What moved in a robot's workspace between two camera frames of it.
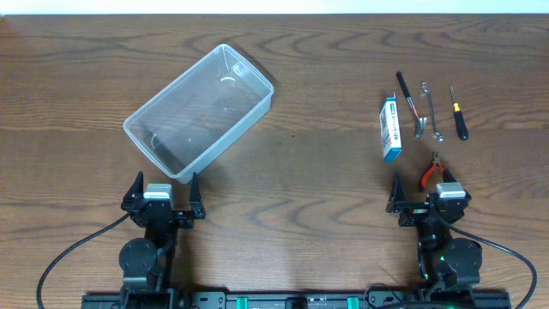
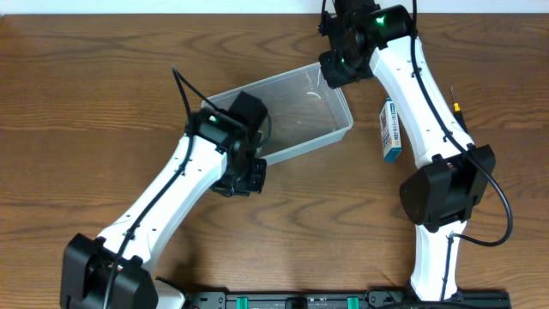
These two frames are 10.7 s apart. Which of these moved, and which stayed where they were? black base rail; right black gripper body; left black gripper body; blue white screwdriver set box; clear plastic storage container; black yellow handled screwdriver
Moved: left black gripper body; right black gripper body; clear plastic storage container
Stayed: black yellow handled screwdriver; black base rail; blue white screwdriver set box
